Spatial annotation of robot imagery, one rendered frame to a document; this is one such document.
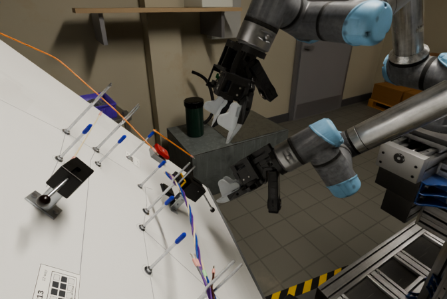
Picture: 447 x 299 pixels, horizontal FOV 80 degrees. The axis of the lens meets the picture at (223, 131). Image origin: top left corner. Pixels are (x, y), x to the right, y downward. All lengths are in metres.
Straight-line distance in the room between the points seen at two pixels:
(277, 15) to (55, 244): 0.52
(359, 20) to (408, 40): 0.53
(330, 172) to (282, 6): 0.38
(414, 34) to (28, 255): 1.05
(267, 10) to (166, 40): 2.11
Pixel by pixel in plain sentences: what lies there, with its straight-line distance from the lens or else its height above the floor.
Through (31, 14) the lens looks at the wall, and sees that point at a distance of 2.65.
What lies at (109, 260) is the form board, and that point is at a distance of 0.45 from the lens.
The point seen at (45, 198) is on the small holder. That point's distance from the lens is 0.37.
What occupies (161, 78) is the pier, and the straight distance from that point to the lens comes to 2.67.
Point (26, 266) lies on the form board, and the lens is 0.38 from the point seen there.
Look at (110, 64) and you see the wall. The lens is 2.72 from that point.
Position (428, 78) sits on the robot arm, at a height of 1.32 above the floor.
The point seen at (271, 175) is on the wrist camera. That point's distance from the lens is 0.69.
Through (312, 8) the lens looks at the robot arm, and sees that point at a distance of 0.62.
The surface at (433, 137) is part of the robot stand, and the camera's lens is 1.07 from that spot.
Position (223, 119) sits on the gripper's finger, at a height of 1.32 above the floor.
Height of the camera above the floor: 1.54
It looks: 25 degrees down
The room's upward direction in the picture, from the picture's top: straight up
